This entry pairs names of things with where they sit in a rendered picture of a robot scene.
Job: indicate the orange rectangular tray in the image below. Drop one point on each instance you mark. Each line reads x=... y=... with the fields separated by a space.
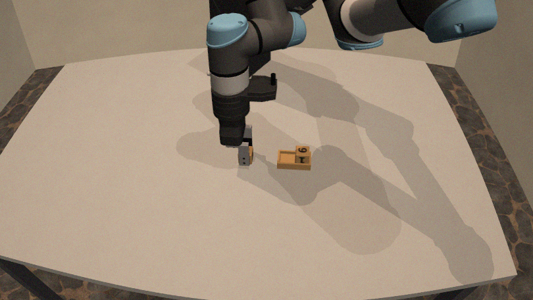
x=286 y=160

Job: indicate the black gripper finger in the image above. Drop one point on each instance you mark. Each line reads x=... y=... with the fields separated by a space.
x=243 y=151
x=247 y=137

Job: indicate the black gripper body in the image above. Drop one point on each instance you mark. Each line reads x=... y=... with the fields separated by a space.
x=231 y=97

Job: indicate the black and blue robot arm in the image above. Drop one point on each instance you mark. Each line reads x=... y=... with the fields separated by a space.
x=275 y=24

